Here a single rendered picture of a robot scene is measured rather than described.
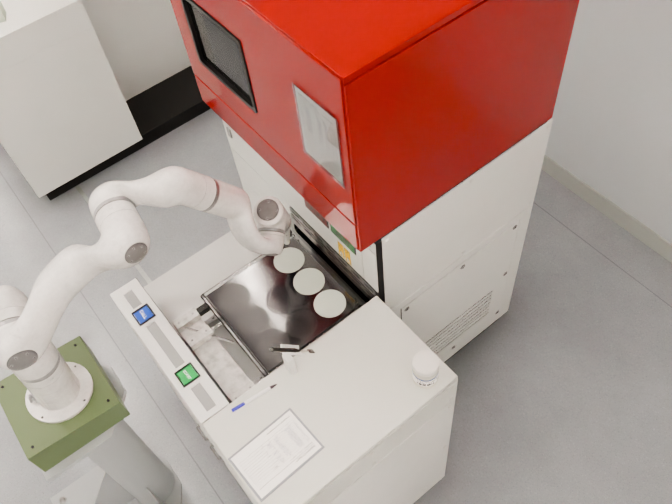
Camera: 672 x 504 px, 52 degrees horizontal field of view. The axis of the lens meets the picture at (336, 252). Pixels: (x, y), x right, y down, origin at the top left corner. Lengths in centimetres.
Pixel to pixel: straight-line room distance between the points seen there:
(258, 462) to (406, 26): 113
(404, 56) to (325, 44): 16
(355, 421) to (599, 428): 137
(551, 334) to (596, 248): 53
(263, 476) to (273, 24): 110
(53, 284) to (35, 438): 55
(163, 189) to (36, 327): 45
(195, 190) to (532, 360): 183
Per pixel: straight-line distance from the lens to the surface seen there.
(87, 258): 171
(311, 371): 195
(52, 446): 214
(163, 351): 209
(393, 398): 190
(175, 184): 167
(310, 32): 150
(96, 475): 308
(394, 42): 146
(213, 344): 215
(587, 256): 340
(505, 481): 286
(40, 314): 179
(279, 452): 187
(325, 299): 213
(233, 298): 219
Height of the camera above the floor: 272
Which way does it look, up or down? 55 degrees down
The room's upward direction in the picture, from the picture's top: 8 degrees counter-clockwise
